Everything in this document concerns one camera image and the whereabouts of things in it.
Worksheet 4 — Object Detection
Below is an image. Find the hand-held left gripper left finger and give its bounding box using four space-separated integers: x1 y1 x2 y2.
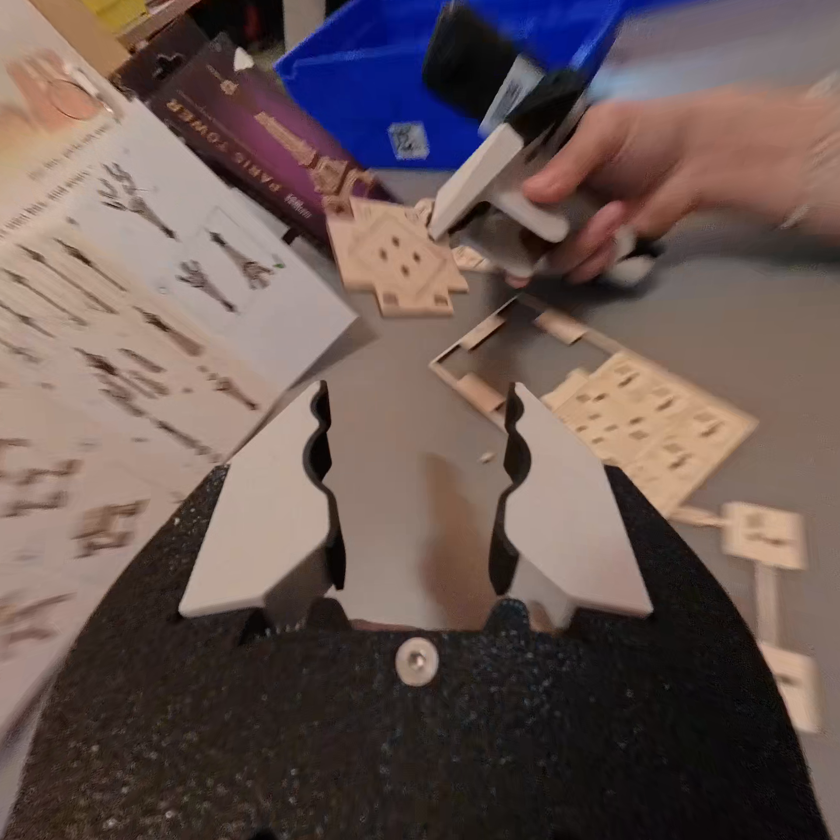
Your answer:
179 381 347 623

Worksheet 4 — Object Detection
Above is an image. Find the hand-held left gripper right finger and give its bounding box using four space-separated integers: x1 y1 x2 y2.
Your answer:
490 382 654 632

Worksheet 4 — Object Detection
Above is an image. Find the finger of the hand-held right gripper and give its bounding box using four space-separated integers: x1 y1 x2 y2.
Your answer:
427 122 527 240
458 209 553 281

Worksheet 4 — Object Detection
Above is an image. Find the cross-shaped wooden piece diamond print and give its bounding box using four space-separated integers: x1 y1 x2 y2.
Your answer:
325 197 470 319

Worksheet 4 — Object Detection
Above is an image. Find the wooden puzzle sheet square cutout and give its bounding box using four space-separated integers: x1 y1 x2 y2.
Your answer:
430 295 759 519

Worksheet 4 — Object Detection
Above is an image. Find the wooden four-square frame piece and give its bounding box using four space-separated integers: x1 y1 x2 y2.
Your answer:
669 502 821 732

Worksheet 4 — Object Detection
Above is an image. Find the grey desk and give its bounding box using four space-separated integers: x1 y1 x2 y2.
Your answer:
223 0 840 840

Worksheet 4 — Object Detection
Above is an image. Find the person's right hand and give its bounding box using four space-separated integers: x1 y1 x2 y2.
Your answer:
504 85 809 290

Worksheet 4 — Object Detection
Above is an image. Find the blue plastic bin white tag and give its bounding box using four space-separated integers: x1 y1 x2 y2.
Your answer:
274 0 624 172

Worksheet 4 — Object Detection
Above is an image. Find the purple puzzle box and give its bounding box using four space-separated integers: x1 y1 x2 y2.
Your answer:
112 33 396 252

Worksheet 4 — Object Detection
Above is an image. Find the white tower instruction sheet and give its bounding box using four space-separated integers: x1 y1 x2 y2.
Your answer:
0 98 358 742

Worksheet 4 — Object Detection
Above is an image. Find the colour illustrated instruction sheet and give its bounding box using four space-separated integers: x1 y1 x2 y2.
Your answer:
0 0 129 194

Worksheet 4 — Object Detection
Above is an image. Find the pearl bracelet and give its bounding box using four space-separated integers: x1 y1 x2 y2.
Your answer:
777 85 840 231

